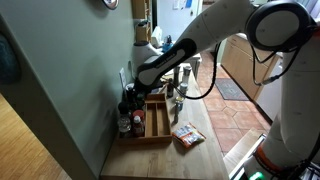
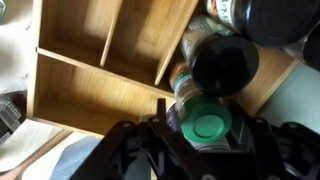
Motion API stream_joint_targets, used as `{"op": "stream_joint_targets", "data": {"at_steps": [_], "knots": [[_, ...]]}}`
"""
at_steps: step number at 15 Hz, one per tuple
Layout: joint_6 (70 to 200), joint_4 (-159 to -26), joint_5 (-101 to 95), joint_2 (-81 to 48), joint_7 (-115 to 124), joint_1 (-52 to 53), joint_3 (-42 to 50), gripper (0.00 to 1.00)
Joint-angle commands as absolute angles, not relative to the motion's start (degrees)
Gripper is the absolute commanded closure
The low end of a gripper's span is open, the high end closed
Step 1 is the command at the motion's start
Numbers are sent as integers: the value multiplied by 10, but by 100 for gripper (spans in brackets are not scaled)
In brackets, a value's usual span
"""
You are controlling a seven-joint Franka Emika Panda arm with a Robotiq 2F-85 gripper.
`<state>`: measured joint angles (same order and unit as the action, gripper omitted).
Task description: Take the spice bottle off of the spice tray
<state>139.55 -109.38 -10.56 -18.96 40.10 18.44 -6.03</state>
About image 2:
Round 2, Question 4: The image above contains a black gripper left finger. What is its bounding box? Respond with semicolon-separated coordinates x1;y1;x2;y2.
156;97;168;121

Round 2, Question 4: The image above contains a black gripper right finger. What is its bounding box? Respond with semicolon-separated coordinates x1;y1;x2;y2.
229;99;260;142

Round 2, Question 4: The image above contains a green cap spice bottle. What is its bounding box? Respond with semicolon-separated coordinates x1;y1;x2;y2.
168;61;233;145

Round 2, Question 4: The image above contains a wooden spice tray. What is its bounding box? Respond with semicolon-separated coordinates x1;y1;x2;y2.
26;0;301;139

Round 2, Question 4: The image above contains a large black lid spice bottle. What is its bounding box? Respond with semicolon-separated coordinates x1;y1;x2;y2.
204;0;320;48

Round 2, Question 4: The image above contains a white tray with wooden rim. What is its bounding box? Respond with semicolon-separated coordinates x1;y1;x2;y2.
0;119;72;176

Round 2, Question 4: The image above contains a navy blue salt can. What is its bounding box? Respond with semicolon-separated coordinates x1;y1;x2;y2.
165;101;234;153

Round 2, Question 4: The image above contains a light blue tissue box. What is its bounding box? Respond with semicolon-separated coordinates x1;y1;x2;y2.
49;134;104;180

